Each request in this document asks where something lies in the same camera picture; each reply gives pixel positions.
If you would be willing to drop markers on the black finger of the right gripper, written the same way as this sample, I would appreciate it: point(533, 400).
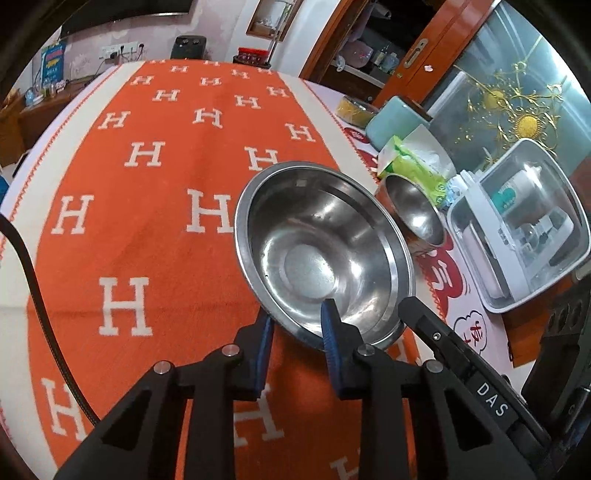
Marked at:
point(485, 384)

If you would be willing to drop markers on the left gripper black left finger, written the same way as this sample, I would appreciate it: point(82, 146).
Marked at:
point(178, 420)

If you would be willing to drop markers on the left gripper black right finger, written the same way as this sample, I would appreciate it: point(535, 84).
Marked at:
point(417, 421)

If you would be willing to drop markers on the wide steel bowl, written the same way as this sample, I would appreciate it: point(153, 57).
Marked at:
point(305, 233)

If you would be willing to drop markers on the white red printed cloth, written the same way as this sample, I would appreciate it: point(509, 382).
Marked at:
point(443, 280)

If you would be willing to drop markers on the white sterilizer box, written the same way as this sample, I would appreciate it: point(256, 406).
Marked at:
point(519, 225)

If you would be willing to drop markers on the steel bowl brown outside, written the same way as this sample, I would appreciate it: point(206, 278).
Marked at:
point(418, 219)

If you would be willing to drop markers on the orange H-pattern blanket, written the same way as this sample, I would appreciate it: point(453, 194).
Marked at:
point(126, 207)

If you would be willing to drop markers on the blue wet wipes pack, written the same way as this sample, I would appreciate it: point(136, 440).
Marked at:
point(455, 188)

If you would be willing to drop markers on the green tissue pack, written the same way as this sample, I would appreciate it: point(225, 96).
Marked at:
point(420, 158)

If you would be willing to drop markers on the teal tissue box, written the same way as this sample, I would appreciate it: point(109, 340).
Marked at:
point(399, 117)

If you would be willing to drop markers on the yellow round tin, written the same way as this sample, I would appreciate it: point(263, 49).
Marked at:
point(355, 112)

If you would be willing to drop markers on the blue poster box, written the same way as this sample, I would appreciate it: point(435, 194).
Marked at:
point(52, 64)

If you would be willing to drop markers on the black heater device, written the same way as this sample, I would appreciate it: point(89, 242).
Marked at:
point(191, 47)

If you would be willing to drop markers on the black television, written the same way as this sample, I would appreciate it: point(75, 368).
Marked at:
point(98, 12)

